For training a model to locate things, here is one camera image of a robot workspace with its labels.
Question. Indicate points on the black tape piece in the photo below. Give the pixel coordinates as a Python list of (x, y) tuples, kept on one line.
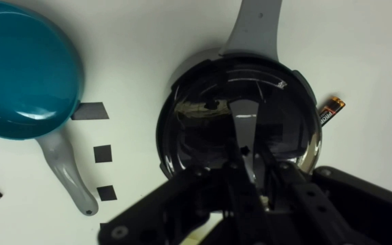
[(89, 111), (102, 154), (106, 192)]

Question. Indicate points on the small battery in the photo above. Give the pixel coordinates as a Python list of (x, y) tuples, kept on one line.
[(332, 111)]

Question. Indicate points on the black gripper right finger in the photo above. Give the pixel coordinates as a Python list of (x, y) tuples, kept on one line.
[(340, 213)]

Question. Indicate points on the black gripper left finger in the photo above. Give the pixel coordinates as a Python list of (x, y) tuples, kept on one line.
[(190, 205)]

